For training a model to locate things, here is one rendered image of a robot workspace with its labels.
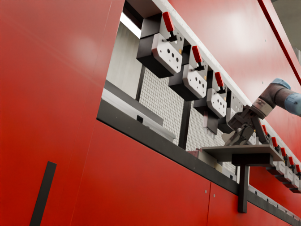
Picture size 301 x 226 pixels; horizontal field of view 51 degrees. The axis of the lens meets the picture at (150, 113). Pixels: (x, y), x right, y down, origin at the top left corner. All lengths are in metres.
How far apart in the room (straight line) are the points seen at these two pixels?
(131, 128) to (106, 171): 0.12
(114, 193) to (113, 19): 0.34
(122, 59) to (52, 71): 6.41
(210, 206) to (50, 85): 0.71
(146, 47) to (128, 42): 6.07
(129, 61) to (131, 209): 6.34
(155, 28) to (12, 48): 0.73
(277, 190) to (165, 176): 2.74
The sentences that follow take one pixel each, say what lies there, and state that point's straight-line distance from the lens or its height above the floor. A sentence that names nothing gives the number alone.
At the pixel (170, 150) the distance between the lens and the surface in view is 0.82.
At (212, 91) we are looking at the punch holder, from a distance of 1.34.
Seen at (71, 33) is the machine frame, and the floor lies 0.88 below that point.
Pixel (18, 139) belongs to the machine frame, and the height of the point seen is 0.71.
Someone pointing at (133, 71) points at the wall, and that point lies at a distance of 6.97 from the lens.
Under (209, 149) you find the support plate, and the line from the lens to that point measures 1.25.
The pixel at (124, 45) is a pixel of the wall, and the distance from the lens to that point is 7.00.
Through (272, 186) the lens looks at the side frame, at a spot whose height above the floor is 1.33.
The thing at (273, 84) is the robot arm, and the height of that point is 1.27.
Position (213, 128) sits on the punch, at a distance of 1.39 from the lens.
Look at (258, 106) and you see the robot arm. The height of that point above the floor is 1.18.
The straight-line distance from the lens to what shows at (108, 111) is 0.65.
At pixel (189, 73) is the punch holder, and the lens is 1.18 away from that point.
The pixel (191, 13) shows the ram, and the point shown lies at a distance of 1.31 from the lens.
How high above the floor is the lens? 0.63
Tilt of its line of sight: 22 degrees up
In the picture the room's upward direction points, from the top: 10 degrees clockwise
